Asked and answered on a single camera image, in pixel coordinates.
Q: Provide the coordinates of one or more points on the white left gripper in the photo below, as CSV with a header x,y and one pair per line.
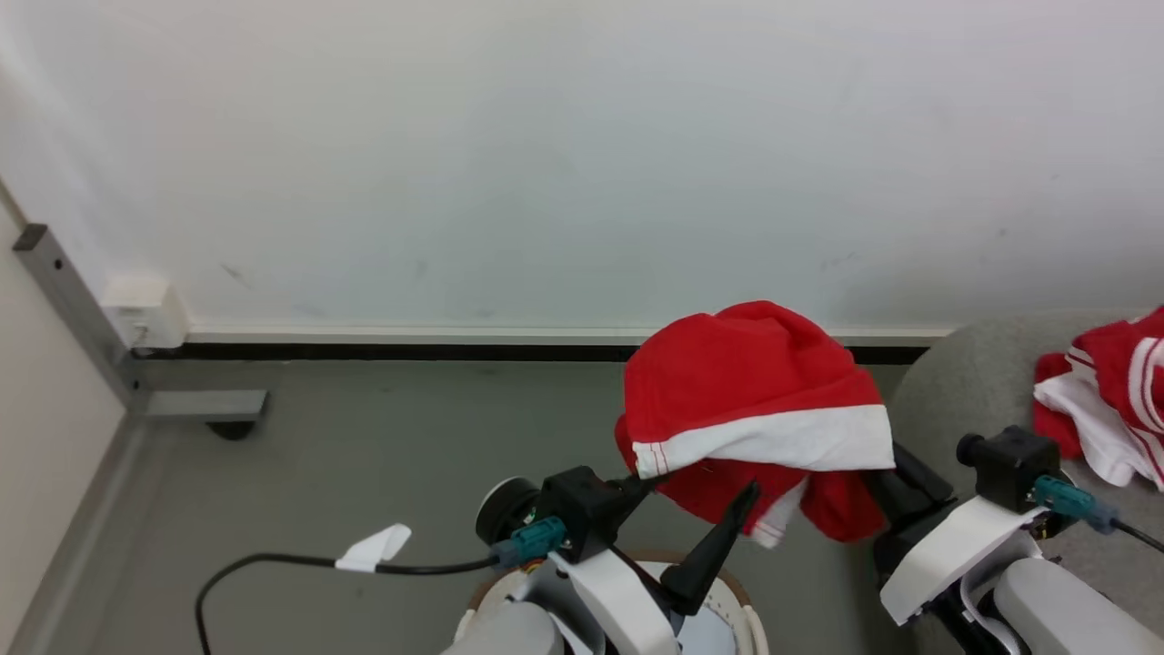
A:
x,y
618,609

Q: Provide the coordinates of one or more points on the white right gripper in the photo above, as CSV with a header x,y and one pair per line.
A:
x,y
955,550

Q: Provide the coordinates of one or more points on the red shorts wide white band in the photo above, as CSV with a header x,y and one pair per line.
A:
x,y
746,373

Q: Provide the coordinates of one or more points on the red garment thin white stripes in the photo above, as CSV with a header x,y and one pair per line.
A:
x,y
1109,391

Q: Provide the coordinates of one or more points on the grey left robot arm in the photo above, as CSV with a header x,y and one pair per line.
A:
x,y
505,637

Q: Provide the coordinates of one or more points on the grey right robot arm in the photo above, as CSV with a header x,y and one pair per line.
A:
x,y
1064,609

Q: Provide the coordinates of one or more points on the grey upholstered seat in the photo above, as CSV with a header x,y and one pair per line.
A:
x,y
964,382

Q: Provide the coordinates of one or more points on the white plastic laundry basket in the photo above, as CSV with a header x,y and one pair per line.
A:
x,y
727,628

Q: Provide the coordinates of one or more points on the beige partition panel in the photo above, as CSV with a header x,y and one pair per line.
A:
x,y
45,437

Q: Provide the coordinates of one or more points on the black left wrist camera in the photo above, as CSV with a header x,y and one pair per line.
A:
x,y
587,509

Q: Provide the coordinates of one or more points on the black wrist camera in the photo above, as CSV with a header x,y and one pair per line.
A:
x,y
1014,464
587,509

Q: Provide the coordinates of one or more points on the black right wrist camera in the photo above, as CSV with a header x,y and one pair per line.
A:
x,y
1014,464

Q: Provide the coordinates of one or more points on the black frame foot pad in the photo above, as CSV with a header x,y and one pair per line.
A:
x,y
232,430

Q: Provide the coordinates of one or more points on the white wall socket box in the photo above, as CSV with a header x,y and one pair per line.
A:
x,y
145,309

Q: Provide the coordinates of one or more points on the grey metal frame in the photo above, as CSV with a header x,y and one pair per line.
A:
x,y
82,309

